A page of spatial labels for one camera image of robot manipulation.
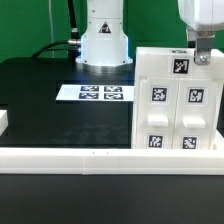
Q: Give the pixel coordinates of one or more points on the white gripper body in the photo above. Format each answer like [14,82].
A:
[202,15]

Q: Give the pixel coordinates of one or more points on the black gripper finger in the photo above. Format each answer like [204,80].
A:
[191,38]
[203,47]

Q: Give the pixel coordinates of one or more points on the white cabinet door panel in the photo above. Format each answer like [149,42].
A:
[177,63]

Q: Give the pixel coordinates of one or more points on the white cabinet body box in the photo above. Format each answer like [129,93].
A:
[175,113]

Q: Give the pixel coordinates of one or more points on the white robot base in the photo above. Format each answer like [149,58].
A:
[104,45]

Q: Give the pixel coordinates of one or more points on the white fiducial marker sheet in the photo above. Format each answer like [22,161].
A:
[108,93]

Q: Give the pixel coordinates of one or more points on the white block at left edge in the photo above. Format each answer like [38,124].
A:
[3,121]

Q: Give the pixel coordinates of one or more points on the white L-shaped fence frame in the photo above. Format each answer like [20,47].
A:
[113,161]

